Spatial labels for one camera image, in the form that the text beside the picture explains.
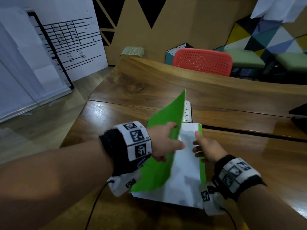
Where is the person's right hand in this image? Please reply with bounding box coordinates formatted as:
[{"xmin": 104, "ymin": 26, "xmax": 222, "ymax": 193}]
[{"xmin": 192, "ymin": 131, "xmax": 228, "ymax": 165}]

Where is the person's left hand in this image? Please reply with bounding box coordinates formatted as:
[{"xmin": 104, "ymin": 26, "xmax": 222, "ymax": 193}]
[{"xmin": 146, "ymin": 122, "xmax": 186, "ymax": 163}]

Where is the green folder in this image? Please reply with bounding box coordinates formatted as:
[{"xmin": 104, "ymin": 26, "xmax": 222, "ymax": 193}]
[{"xmin": 130, "ymin": 89, "xmax": 207, "ymax": 192}]

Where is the pile of white papers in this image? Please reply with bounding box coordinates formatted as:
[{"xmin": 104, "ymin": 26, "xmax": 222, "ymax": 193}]
[{"xmin": 132, "ymin": 122, "xmax": 204, "ymax": 209}]

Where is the person's right forearm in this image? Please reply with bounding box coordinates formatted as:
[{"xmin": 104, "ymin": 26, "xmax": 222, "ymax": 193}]
[{"xmin": 236, "ymin": 184, "xmax": 307, "ymax": 230}]

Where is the person's left forearm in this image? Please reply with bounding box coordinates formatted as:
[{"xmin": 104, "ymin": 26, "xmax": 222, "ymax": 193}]
[{"xmin": 0, "ymin": 139, "xmax": 113, "ymax": 230}]

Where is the black right wristband with markers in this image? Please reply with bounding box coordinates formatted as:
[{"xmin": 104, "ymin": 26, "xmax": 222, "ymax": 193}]
[{"xmin": 212, "ymin": 154, "xmax": 267, "ymax": 202}]

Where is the black wristband with markers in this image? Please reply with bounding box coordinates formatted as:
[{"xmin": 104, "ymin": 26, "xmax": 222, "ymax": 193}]
[
  {"xmin": 212, "ymin": 154, "xmax": 267, "ymax": 202},
  {"xmin": 99, "ymin": 121, "xmax": 153, "ymax": 176}
]

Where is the white power strip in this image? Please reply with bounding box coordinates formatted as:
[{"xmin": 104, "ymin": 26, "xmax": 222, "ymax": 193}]
[{"xmin": 183, "ymin": 100, "xmax": 192, "ymax": 123}]

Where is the black left wristband with markers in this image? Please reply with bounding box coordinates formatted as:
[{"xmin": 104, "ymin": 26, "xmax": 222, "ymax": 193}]
[{"xmin": 99, "ymin": 121, "xmax": 153, "ymax": 176}]

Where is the teal white dotted box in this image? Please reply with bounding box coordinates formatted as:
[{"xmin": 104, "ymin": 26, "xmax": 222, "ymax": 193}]
[{"xmin": 165, "ymin": 43, "xmax": 194, "ymax": 66}]

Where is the red perforated chair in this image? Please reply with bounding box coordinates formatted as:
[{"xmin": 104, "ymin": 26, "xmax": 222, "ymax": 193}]
[{"xmin": 172, "ymin": 48, "xmax": 233, "ymax": 77}]

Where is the black laptop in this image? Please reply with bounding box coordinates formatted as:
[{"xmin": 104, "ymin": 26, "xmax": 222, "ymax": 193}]
[{"xmin": 289, "ymin": 103, "xmax": 307, "ymax": 134}]

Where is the green bench cushion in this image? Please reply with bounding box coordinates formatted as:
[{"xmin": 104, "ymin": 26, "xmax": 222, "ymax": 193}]
[
  {"xmin": 273, "ymin": 52, "xmax": 307, "ymax": 72},
  {"xmin": 224, "ymin": 49, "xmax": 265, "ymax": 69}
]

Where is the patterned woven box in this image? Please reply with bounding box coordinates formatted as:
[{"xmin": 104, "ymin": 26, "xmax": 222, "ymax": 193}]
[{"xmin": 120, "ymin": 46, "xmax": 145, "ymax": 58}]

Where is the white board with chart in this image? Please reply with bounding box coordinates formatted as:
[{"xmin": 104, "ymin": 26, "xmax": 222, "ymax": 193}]
[{"xmin": 28, "ymin": 0, "xmax": 108, "ymax": 82}]

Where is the colourful triangle patterned backrest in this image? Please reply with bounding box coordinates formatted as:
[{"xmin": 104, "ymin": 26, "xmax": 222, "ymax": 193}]
[{"xmin": 213, "ymin": 15, "xmax": 307, "ymax": 58}]

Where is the wooden lattice shelf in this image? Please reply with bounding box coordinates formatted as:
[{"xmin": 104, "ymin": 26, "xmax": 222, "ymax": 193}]
[{"xmin": 92, "ymin": 0, "xmax": 115, "ymax": 46}]

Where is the white banner panel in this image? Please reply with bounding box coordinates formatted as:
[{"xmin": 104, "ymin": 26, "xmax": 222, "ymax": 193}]
[{"xmin": 0, "ymin": 7, "xmax": 72, "ymax": 123}]

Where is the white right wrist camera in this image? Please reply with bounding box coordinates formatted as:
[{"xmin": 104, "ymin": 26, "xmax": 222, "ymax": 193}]
[{"xmin": 198, "ymin": 182, "xmax": 227, "ymax": 216}]

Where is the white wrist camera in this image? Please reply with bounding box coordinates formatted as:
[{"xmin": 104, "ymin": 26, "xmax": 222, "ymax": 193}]
[
  {"xmin": 198, "ymin": 182, "xmax": 227, "ymax": 216},
  {"xmin": 107, "ymin": 169, "xmax": 142, "ymax": 197}
]

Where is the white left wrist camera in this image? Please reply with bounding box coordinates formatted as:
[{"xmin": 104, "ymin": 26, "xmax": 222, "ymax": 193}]
[{"xmin": 107, "ymin": 169, "xmax": 142, "ymax": 197}]

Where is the black right camera cable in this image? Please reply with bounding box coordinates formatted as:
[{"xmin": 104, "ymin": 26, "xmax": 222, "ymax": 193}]
[{"xmin": 219, "ymin": 207, "xmax": 238, "ymax": 230}]

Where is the black camera cable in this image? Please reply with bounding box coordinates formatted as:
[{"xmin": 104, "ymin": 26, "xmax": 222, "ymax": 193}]
[
  {"xmin": 219, "ymin": 207, "xmax": 238, "ymax": 230},
  {"xmin": 85, "ymin": 180, "xmax": 115, "ymax": 230}
]

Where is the black left camera cable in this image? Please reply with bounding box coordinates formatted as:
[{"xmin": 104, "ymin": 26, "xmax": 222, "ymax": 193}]
[{"xmin": 85, "ymin": 180, "xmax": 115, "ymax": 230}]

